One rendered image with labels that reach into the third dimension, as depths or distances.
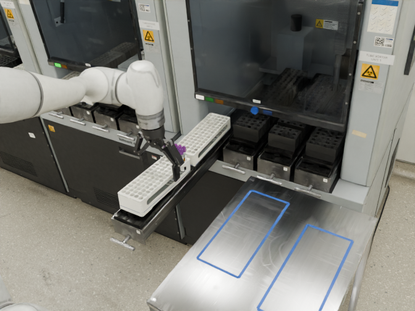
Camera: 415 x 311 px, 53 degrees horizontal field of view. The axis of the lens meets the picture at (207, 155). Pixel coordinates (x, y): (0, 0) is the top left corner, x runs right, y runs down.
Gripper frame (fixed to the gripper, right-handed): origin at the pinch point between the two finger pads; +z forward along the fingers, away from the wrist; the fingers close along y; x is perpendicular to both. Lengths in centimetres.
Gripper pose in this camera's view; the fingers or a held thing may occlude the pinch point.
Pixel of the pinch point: (160, 171)
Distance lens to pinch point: 150.6
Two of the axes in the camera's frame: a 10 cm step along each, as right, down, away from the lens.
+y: 8.6, 2.5, -4.5
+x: 5.1, -5.5, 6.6
